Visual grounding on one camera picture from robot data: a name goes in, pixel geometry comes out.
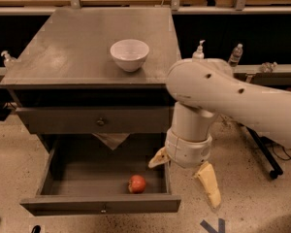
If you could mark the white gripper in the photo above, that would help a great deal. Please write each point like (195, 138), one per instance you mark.
(187, 149)

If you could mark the red apple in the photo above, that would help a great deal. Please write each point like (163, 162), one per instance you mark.
(137, 184)

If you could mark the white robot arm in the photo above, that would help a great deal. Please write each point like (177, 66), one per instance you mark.
(203, 89)

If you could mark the grey cloth under drawer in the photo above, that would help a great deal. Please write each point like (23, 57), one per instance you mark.
(112, 140)

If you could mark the open grey middle drawer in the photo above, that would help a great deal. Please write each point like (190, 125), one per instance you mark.
(84, 177)

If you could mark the grey wooden drawer cabinet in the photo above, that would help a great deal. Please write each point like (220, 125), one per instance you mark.
(68, 63)

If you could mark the closed grey top drawer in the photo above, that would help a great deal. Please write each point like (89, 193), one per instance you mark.
(78, 120)

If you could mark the black wheeled stand base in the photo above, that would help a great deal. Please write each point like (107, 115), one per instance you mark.
(276, 169)

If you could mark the white pump lotion bottle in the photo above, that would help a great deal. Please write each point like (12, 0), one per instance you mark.
(199, 53)

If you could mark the white ceramic bowl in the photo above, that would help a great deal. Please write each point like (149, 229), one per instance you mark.
(129, 54)

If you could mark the clear plastic water bottle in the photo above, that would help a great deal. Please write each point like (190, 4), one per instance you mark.
(236, 55)

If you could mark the crumpled clear plastic wrapper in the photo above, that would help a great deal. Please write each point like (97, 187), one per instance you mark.
(268, 67)

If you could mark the clear pump bottle left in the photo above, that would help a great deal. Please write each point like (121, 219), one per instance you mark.
(8, 60)

